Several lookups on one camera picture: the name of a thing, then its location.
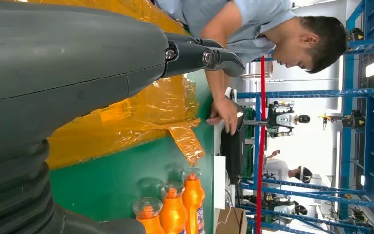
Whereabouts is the orange detergent bottle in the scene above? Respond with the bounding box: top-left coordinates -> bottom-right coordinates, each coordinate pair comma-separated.
159,181 -> 188,234
181,167 -> 206,234
132,197 -> 166,234

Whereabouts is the black carrying case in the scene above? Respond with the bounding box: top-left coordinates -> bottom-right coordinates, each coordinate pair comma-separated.
220,124 -> 246,185

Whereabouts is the red bar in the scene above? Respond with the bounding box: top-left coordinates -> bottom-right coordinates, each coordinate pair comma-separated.
255,55 -> 268,234

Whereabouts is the green plastic crate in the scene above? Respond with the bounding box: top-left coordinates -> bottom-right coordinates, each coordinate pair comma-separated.
243,106 -> 256,180

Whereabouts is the white background humanoid robot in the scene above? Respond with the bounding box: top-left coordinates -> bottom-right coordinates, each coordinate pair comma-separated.
243,100 -> 312,139

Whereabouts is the white flat box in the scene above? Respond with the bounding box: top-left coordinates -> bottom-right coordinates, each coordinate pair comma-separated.
213,155 -> 227,211

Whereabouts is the yellow taped cardboard sheet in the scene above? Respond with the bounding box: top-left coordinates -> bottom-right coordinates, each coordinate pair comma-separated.
0,0 -> 206,170

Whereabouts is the brown cardboard box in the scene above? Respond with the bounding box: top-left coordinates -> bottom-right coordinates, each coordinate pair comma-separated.
215,206 -> 249,234

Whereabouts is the black mounted device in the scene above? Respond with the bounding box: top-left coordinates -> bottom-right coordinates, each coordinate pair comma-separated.
318,110 -> 367,130
348,27 -> 365,42

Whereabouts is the blue steel rack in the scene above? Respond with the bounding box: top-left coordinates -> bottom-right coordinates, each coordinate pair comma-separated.
235,0 -> 374,234

